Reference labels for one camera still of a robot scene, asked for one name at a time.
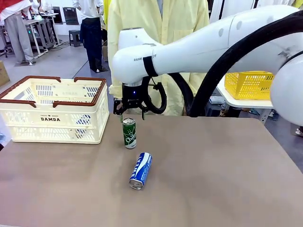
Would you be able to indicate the white carton box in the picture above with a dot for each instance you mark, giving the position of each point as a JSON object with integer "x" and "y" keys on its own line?
{"x": 216, "y": 99}

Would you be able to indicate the person white shirt dark skirt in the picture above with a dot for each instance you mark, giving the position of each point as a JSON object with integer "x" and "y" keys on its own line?
{"x": 91, "y": 35}

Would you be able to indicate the green soda can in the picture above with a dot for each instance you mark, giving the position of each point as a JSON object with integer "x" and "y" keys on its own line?
{"x": 129, "y": 136}

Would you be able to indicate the white side table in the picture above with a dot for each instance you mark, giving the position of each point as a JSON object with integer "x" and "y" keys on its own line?
{"x": 221, "y": 92}

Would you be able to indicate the distant person white top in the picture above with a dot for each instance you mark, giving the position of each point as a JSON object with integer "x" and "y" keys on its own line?
{"x": 39, "y": 6}

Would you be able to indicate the person in yellow shirt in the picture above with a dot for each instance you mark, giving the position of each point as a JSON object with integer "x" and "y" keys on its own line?
{"x": 170, "y": 21}

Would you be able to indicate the yellow plastic basket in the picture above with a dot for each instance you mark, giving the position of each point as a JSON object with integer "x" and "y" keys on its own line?
{"x": 248, "y": 94}

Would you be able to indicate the blue white drink can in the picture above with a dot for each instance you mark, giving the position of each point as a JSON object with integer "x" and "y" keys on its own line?
{"x": 140, "y": 170}

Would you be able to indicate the person red top grey trousers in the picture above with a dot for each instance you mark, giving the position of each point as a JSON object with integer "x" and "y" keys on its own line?
{"x": 19, "y": 35}

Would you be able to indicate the cream shopping basket brown rim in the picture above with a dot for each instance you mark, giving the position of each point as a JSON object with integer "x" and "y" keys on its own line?
{"x": 49, "y": 119}

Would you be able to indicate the cardboard box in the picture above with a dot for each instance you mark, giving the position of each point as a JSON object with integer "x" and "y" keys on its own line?
{"x": 3, "y": 73}
{"x": 104, "y": 52}

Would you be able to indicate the grey workbench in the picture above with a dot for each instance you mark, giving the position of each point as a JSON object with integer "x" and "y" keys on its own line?
{"x": 43, "y": 30}

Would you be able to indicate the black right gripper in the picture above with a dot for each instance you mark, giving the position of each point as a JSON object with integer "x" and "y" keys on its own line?
{"x": 132, "y": 97}

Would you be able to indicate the black white sneaker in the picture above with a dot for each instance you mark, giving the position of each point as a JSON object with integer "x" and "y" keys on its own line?
{"x": 298, "y": 132}

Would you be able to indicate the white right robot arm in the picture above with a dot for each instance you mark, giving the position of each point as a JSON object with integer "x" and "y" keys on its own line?
{"x": 189, "y": 54}

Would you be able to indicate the grey plastic stool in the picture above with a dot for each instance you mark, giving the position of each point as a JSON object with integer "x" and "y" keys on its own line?
{"x": 75, "y": 37}

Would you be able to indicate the black monitor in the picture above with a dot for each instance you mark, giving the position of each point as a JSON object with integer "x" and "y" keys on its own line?
{"x": 70, "y": 16}
{"x": 57, "y": 15}

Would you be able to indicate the blue white drink package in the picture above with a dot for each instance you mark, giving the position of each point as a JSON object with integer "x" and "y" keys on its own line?
{"x": 83, "y": 120}

